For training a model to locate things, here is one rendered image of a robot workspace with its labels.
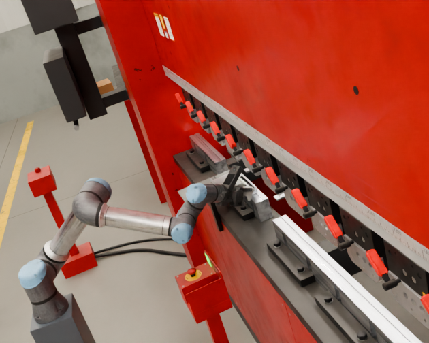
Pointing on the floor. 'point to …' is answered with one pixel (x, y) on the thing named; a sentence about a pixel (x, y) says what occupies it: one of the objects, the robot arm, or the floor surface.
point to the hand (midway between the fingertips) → (252, 188)
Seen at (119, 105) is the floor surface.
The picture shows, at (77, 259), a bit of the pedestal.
